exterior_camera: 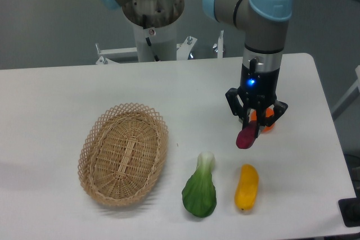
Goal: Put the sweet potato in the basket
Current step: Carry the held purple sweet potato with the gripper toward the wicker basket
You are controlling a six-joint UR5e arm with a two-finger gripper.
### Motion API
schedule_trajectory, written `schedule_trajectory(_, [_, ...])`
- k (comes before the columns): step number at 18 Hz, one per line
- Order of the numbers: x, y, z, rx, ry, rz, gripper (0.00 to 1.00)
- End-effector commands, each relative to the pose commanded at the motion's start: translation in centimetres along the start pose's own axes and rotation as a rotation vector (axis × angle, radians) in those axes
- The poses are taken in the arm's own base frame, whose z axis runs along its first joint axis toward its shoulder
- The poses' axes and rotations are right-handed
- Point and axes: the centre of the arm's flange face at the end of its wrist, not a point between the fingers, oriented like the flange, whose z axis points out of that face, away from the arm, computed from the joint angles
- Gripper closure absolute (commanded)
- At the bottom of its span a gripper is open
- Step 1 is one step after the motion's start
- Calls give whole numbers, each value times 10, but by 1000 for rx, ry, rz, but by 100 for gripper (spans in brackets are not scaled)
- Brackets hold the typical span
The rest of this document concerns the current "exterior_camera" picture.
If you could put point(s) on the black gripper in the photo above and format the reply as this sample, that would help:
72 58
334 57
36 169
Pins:
257 91

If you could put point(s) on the purple sweet potato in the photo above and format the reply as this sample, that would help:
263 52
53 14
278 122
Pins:
247 136

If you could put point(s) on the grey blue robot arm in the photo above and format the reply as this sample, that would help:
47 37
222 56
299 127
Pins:
265 24

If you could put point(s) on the woven wicker basket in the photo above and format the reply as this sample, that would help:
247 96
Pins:
123 155

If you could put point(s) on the orange fruit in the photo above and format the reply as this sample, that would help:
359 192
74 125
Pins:
269 113

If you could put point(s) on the yellow mango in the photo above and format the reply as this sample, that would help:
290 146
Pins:
247 188

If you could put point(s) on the green bok choy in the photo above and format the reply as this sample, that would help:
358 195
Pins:
199 194

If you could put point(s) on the black device at table edge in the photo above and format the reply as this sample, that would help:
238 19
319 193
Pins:
349 208

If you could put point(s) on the white metal base frame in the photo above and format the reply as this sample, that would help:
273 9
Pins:
188 50

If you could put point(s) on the white frame at right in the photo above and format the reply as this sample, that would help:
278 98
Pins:
351 94

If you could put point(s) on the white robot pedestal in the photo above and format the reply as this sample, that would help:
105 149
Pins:
154 24

